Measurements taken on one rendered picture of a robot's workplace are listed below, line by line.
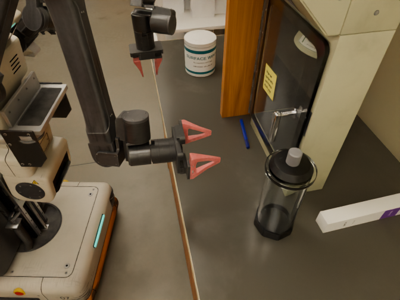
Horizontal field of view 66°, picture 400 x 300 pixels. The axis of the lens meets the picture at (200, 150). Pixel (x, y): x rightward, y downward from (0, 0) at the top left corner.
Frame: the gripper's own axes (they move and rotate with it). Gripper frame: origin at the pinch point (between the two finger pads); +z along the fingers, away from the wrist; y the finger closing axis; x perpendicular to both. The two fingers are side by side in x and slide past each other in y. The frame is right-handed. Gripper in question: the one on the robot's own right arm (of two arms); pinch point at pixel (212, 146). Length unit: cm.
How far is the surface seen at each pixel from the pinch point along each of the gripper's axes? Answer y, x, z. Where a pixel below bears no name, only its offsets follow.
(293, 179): -16.4, -4.4, 12.6
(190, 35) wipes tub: 68, 2, 6
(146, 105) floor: 173, 110, -12
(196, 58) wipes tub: 60, 8, 8
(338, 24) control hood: -5.5, -30.8, 18.4
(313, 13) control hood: -5.7, -32.7, 13.1
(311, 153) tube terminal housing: -4.6, 1.3, 24.2
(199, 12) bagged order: 124, 14, 21
